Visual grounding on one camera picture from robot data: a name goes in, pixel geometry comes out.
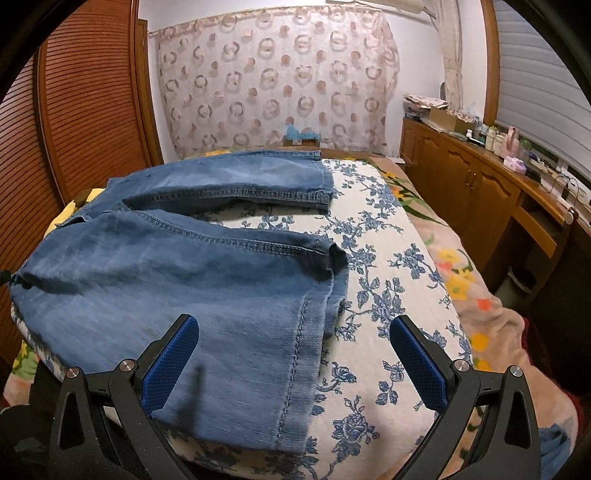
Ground cardboard box with blue cloth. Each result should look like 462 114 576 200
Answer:
283 124 321 147

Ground blue denim jeans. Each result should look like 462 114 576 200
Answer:
9 151 349 454

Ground pink bottle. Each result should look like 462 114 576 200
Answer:
505 126 520 157

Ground stack of papers and box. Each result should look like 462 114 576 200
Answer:
403 94 477 134

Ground pink floral blanket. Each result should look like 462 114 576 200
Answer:
2 147 581 480

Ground white blue floral quilt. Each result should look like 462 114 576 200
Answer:
11 158 475 480

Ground yellow plush toy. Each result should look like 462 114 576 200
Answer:
43 188 104 237

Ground pink circle pattern curtain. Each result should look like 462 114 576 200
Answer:
155 5 400 158

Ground wooden sideboard cabinet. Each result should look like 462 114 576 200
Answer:
400 119 590 291

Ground grey window blind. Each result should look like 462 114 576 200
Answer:
493 1 590 175

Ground brown louvered wardrobe door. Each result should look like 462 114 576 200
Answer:
0 0 164 365

